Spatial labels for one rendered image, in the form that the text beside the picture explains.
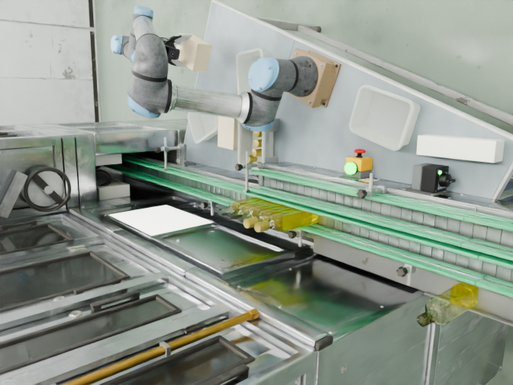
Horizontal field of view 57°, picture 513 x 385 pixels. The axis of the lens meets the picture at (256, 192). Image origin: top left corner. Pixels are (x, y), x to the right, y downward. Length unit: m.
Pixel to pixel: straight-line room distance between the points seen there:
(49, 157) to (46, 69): 2.92
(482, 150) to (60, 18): 4.55
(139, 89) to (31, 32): 3.74
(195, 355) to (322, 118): 1.07
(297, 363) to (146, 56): 1.01
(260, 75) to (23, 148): 1.21
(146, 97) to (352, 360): 1.01
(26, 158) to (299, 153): 1.25
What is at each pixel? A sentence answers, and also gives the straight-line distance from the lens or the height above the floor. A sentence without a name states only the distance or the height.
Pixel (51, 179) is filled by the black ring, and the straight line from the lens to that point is 2.42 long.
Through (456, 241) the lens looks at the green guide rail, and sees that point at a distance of 1.40.
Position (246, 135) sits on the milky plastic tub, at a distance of 2.14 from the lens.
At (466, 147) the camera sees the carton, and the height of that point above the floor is 0.81.
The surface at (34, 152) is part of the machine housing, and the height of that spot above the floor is 1.52.
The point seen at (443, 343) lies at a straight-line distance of 1.82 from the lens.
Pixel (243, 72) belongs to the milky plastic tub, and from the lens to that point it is 2.17.
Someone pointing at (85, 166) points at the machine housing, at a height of 1.29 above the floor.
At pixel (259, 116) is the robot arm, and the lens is 1.71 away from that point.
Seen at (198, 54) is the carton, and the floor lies 0.96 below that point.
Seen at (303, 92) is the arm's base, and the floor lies 0.86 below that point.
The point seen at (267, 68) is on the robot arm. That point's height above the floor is 1.06.
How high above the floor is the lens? 2.18
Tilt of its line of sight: 41 degrees down
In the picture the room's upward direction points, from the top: 100 degrees counter-clockwise
